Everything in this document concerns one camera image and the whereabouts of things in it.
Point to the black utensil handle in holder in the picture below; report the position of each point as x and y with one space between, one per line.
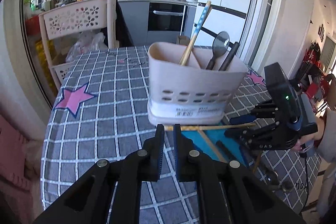
229 57

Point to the black handled spoon right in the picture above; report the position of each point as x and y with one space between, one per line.
286 186

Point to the black built-in oven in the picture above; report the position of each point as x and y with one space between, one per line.
166 17

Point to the white plastic bag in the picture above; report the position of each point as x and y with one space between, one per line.
88 41

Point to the white perforated storage cart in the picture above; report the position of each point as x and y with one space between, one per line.
74 18

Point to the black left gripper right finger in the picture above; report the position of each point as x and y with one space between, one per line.
184 168

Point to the black spoon in holder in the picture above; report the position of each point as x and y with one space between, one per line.
220 46

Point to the blue patterned chopstick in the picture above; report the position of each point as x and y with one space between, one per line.
205 13

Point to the plain wooden chopstick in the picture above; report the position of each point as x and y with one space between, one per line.
212 146

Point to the grey checkered tablecloth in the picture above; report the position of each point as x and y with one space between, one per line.
110 126

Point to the beige utensil holder caddy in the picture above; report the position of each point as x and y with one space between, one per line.
190 94

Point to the pink floor mat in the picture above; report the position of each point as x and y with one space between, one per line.
12 156

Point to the yellow patterned chopstick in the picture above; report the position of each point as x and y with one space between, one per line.
196 128

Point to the black handled spoon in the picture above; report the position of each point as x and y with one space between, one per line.
286 186
271 176

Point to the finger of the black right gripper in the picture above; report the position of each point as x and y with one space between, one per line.
243 119
239 132

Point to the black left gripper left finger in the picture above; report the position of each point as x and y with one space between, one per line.
153 160

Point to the small cardboard box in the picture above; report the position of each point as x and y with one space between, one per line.
183 40

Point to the black handled spoon left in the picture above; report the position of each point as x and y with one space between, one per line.
271 176

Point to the right hand pink nails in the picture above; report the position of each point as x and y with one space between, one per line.
315 136

